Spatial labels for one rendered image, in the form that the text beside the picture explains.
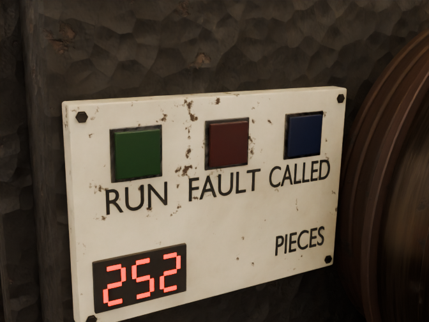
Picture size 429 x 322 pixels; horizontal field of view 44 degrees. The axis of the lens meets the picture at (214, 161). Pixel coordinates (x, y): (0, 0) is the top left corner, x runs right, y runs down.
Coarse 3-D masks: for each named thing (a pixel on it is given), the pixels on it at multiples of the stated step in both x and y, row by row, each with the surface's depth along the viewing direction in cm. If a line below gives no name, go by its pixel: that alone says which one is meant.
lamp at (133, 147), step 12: (120, 132) 39; (132, 132) 40; (144, 132) 40; (156, 132) 41; (120, 144) 39; (132, 144) 40; (144, 144) 40; (156, 144) 41; (120, 156) 40; (132, 156) 40; (144, 156) 41; (156, 156) 41; (120, 168) 40; (132, 168) 40; (144, 168) 41; (156, 168) 41
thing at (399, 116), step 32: (416, 64) 52; (384, 96) 52; (416, 96) 45; (352, 128) 54; (384, 128) 50; (352, 160) 53; (384, 160) 45; (352, 192) 52; (384, 192) 45; (352, 224) 53; (352, 256) 54; (352, 288) 57
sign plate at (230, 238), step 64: (64, 128) 39; (128, 128) 40; (192, 128) 43; (256, 128) 46; (128, 192) 41; (192, 192) 44; (256, 192) 47; (320, 192) 51; (128, 256) 42; (192, 256) 46; (256, 256) 49; (320, 256) 53
